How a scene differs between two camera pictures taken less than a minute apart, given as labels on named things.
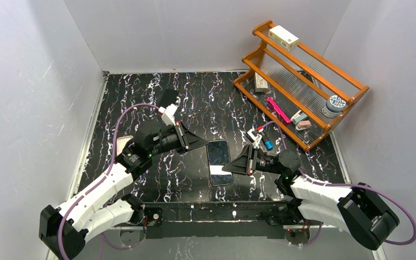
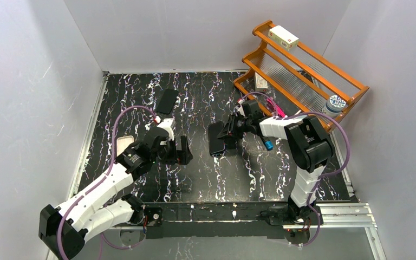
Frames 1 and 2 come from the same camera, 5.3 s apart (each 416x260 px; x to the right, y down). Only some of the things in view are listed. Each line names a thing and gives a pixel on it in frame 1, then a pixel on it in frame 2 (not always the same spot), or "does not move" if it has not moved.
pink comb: (278, 110) does not move
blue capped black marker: (269, 144) does not move
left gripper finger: (188, 140) -> (184, 155)
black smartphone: (218, 154) -> (216, 145)
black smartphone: (219, 156) -> (216, 145)
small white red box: (260, 84) does not move
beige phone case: (121, 142) does not move
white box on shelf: (284, 37) does not move
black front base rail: (236, 219) does not move
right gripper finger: (243, 163) -> (227, 134)
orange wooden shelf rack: (301, 94) does not move
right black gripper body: (249, 161) -> (232, 127)
